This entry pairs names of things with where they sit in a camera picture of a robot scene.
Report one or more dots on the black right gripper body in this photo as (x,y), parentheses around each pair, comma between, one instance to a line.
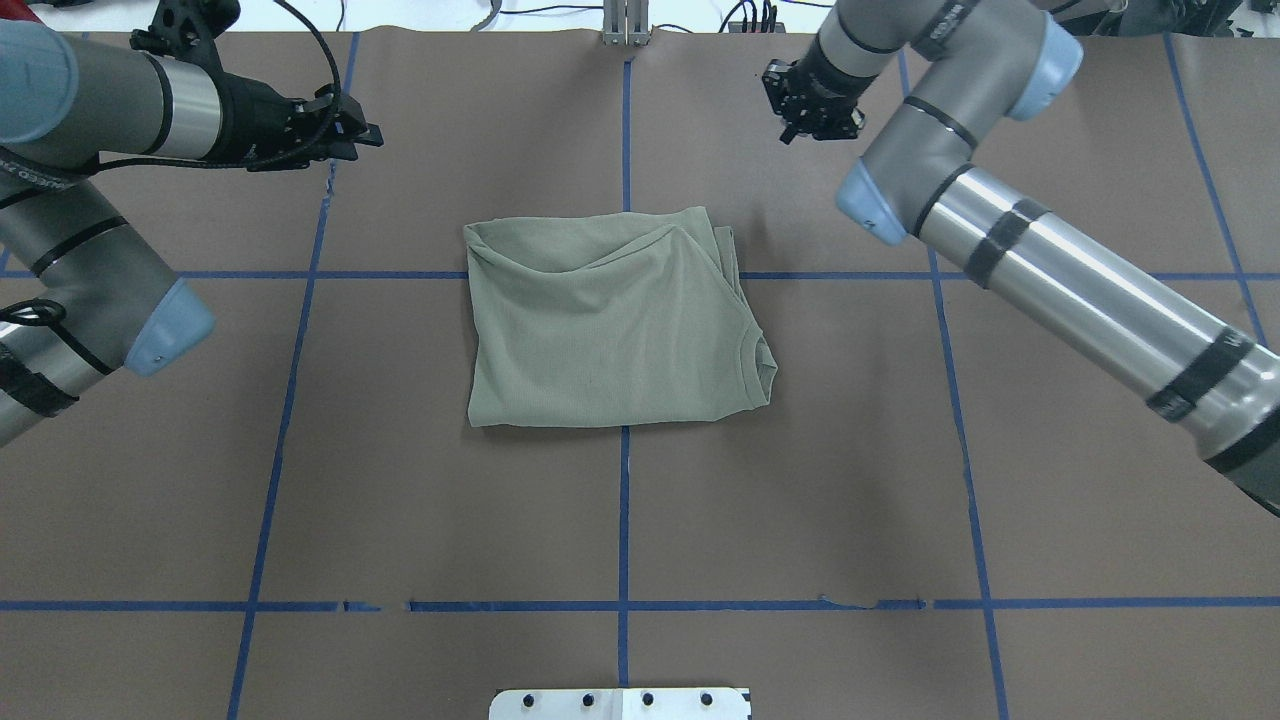
(832,78)

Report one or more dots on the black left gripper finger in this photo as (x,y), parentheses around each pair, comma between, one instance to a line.
(349,130)

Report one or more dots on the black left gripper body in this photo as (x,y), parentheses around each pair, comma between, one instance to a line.
(252,117)

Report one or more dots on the olive green long-sleeve shirt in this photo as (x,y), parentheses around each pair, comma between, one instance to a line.
(621,319)

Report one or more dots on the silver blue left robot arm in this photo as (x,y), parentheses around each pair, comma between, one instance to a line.
(74,109)

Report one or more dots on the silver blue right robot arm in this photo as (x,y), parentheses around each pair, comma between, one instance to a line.
(990,60)

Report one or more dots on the brown paper table cover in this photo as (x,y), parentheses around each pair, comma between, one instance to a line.
(943,512)

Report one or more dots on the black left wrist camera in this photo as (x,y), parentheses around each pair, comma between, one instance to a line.
(187,31)

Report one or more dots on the aluminium frame post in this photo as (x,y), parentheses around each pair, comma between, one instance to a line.
(625,23)

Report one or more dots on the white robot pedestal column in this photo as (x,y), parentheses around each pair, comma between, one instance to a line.
(623,703)

